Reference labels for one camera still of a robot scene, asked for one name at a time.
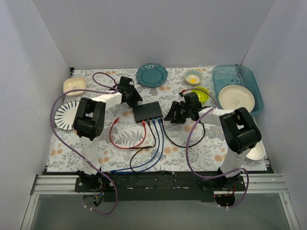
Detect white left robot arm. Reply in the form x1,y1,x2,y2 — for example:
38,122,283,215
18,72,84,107
73,76,142,192

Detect blue ethernet cable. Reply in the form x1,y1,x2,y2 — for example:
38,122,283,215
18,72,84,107
115,117,165,173
110,118,161,173

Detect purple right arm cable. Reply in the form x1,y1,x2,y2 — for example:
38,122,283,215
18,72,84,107
179,88,249,208

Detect white bowl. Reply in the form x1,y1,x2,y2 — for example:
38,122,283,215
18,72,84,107
246,141,266,161

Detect aluminium frame rail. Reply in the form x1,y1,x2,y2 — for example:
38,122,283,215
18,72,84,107
21,171,299,230

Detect teal scalloped plate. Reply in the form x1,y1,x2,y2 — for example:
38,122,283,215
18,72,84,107
136,63,168,88

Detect blue striped white plate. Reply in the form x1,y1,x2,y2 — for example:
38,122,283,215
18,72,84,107
54,101,79,130

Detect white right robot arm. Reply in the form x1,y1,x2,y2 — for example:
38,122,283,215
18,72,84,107
164,92,261,191

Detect cream round plate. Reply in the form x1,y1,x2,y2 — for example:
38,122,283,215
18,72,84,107
218,85,255,112

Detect teal plastic tray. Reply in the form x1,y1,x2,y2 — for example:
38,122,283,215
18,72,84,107
212,65,263,115

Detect black ethernet cable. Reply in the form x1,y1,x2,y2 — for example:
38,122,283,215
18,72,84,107
130,119,156,173

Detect black power cable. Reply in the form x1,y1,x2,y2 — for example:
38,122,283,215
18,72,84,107
162,119,205,148

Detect red ethernet cable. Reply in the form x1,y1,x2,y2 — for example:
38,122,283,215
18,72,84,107
109,117,147,150

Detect black network switch box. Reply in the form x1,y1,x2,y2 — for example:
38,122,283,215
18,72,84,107
132,102,163,123

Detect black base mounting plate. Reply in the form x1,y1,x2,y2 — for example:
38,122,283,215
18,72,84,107
74,171,246,202

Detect cream square bowl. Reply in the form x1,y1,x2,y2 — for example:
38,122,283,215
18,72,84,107
63,77,86,96

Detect patterned small bowl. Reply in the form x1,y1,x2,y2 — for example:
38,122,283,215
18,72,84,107
184,69,203,85

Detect lime green bowl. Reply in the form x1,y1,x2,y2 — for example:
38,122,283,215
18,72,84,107
191,86,210,103

